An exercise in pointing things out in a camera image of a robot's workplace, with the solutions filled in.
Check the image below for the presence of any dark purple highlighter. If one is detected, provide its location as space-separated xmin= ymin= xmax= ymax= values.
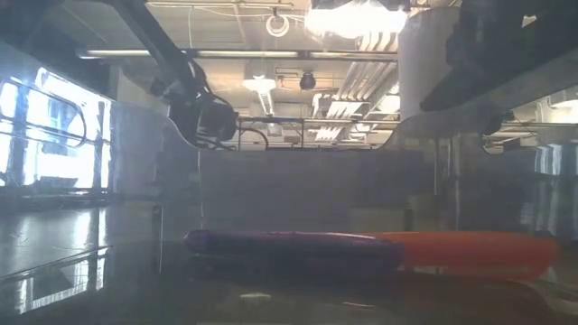
xmin=183 ymin=228 xmax=406 ymax=273

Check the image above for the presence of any orange highlighter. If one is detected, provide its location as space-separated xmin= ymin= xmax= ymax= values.
xmin=365 ymin=231 xmax=559 ymax=282

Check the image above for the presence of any white hanging ceiling light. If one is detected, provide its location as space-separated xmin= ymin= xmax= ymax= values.
xmin=242 ymin=75 xmax=277 ymax=116

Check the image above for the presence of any ceiling light strip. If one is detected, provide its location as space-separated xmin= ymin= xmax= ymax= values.
xmin=76 ymin=48 xmax=399 ymax=60

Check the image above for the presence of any smoky dark plastic bin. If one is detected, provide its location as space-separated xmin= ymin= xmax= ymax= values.
xmin=0 ymin=35 xmax=578 ymax=325

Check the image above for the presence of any black ceiling dome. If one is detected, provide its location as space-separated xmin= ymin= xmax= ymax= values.
xmin=299 ymin=70 xmax=317 ymax=91

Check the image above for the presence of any bright ceiling light panel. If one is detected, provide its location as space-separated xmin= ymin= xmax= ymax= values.
xmin=304 ymin=0 xmax=410 ymax=41

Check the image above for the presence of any white ceiling ring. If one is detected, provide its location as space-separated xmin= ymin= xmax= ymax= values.
xmin=265 ymin=14 xmax=291 ymax=39

